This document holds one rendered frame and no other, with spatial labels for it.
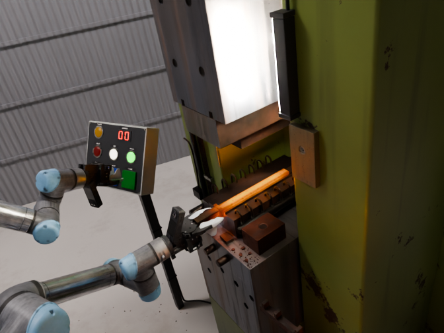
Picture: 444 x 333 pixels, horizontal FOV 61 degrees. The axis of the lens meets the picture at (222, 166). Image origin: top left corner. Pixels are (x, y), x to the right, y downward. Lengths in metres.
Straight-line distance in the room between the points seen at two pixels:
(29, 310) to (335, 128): 0.83
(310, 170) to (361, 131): 0.21
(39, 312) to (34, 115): 2.66
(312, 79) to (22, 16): 2.70
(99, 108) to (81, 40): 0.57
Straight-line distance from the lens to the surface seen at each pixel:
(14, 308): 1.07
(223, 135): 1.12
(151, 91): 3.48
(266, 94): 1.12
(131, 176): 1.61
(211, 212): 1.31
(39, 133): 3.59
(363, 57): 0.84
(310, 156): 1.02
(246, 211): 1.32
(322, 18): 0.89
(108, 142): 1.71
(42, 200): 1.40
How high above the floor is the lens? 1.81
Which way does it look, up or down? 31 degrees down
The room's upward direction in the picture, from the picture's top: 11 degrees counter-clockwise
